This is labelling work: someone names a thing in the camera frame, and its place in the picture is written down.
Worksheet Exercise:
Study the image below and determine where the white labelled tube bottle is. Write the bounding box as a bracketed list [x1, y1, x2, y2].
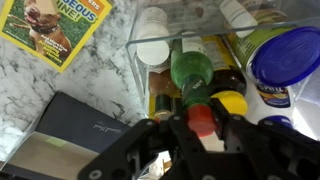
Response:
[218, 0, 260, 39]

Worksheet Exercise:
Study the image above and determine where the white bottle with white lid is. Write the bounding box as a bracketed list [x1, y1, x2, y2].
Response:
[135, 6, 171, 67]

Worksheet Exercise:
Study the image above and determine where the dark navy cardboard box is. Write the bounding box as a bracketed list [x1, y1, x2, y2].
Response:
[0, 90, 135, 180]

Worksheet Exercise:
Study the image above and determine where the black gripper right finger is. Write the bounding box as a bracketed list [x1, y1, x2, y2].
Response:
[210, 98, 320, 180]

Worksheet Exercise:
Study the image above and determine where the green glass bottle red cap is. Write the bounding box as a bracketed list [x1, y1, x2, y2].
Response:
[169, 31, 218, 139]

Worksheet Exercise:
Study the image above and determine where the dark jar with yellow lid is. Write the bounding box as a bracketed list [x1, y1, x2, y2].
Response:
[199, 34, 250, 117]

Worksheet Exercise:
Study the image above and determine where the green jar with blue lid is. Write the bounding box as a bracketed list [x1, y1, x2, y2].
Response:
[229, 25, 320, 88]

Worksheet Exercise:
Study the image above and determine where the transparent plastic storage box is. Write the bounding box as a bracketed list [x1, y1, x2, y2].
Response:
[125, 0, 320, 142]

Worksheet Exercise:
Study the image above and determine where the yellow dog picture book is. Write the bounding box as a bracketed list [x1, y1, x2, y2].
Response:
[0, 0, 115, 73]

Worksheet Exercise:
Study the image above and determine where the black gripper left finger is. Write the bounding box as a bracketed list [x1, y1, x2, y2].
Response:
[78, 98, 201, 180]

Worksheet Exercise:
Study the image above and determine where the white bottle with blue cap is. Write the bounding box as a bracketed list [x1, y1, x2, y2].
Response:
[245, 83, 297, 130]

